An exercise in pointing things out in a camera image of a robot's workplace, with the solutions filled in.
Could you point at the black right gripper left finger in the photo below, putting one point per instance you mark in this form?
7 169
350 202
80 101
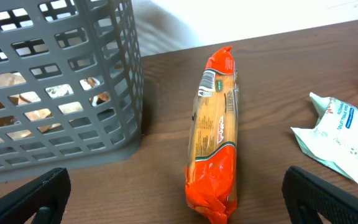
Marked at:
44 199

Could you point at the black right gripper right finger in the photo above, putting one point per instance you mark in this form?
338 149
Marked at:
308 198

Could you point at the pale green wipes packet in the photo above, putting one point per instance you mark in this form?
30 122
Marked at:
333 142

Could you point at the orange spaghetti packet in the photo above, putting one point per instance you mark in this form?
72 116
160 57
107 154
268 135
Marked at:
210 174

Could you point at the grey plastic lattice basket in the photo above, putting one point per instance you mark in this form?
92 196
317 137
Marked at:
71 85

